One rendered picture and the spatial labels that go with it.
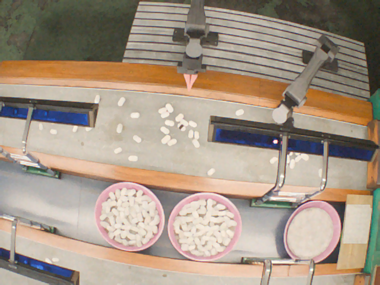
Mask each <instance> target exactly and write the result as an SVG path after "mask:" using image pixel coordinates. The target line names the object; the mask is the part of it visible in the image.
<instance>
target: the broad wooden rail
mask: <svg viewBox="0 0 380 285"><path fill-rule="evenodd" d="M0 84H16V85H31V86H57V87H79V88H99V89H109V90H125V91H140V92H147V93H160V94H171V95H177V96H188V97H197V98H203V99H211V100H220V101H225V102H233V103H241V104H245V105H253V106H260V107H267V108H271V109H275V108H276V107H277V106H278V105H279V104H280V101H281V100H283V99H284V96H282V94H283V93H284V91H285V90H286V88H287V87H288V85H289V83H284V82H280V81H274V80H269V79H265V78H259V77H252V76H248V75H242V74H234V73H230V72H222V71H214V70H209V69H206V72H198V76H197V78H196V79H195V81H194V83H193V84H192V87H191V90H190V91H188V87H187V83H186V80H185V77H184V74H182V73H177V66H171V65H157V64H141V63H130V62H101V61H2V62H1V65H0ZM305 96H306V98H308V99H307V100H306V102H305V103H304V104H303V106H302V107H301V106H300V107H299V108H296V107H294V109H293V112H294V113H300V114H304V115H311V116H316V117H320V118H326V119H332V120H335V121H342V122H347V123H351V124H356V125H362V126H368V122H370V121H373V104H372V103H371V102H367V101H364V100H359V99H355V98H352V97H347V96H342V95H339V94H335V93H330V92H327V91H322V90H317V89H314V88H309V89H308V92H307V93H306V94H305ZM305 96H304V97H305Z"/></svg>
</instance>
